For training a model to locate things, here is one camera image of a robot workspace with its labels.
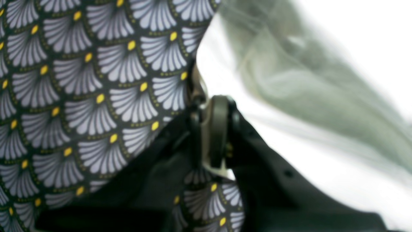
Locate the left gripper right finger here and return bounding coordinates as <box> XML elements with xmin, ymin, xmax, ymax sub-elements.
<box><xmin>208</xmin><ymin>95</ymin><xmax>387</xmax><ymax>232</ymax></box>

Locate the white T-shirt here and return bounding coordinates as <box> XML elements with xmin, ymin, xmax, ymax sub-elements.
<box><xmin>197</xmin><ymin>0</ymin><xmax>411</xmax><ymax>232</ymax></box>

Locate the fan-patterned table cloth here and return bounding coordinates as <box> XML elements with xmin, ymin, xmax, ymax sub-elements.
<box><xmin>0</xmin><ymin>0</ymin><xmax>245</xmax><ymax>232</ymax></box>

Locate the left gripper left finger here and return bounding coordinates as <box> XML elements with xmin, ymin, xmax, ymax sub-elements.
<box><xmin>35</xmin><ymin>108</ymin><xmax>201</xmax><ymax>232</ymax></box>

